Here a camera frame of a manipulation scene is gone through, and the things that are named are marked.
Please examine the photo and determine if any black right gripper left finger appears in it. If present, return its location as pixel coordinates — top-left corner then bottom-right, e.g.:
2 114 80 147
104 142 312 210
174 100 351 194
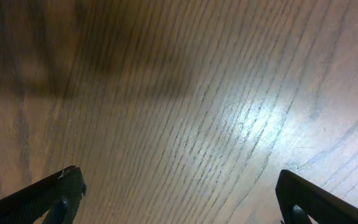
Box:
0 166 86 223

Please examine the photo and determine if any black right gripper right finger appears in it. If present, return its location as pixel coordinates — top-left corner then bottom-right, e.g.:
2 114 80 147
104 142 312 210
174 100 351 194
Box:
275 170 358 223

